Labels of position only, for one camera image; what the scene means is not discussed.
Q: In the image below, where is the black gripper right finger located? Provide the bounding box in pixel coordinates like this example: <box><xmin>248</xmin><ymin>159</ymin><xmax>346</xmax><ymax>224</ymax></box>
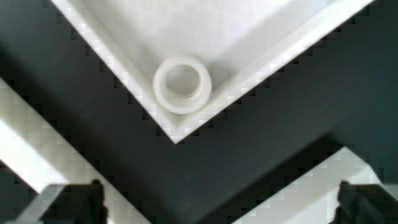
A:
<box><xmin>328</xmin><ymin>181</ymin><xmax>398</xmax><ymax>224</ymax></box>

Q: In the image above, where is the white L-shaped obstacle fence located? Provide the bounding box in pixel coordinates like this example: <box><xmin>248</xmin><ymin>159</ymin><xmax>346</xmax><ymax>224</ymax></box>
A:
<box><xmin>0</xmin><ymin>79</ymin><xmax>379</xmax><ymax>224</ymax></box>

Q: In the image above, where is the white square tabletop part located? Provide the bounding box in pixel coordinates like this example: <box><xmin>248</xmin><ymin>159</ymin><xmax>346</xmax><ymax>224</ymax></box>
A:
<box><xmin>49</xmin><ymin>0</ymin><xmax>374</xmax><ymax>142</ymax></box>

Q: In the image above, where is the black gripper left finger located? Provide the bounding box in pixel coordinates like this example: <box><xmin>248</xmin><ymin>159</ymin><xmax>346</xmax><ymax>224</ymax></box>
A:
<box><xmin>15</xmin><ymin>180</ymin><xmax>108</xmax><ymax>224</ymax></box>

